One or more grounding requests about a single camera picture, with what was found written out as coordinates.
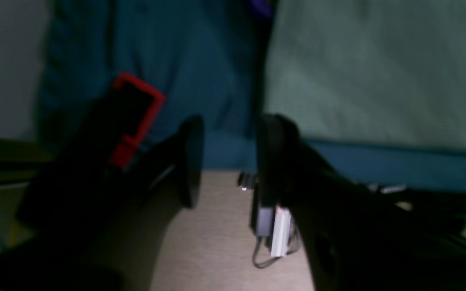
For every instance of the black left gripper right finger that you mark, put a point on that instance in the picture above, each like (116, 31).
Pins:
(357, 239)

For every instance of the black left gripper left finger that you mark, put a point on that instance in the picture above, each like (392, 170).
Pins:
(127, 232)

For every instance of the sage green T-shirt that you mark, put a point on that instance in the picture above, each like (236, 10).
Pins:
(380, 72)

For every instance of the orange black clamp top right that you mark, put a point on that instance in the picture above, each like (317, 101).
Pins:
(77, 191)

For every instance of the blue table cloth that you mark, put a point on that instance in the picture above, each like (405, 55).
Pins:
(208, 57)

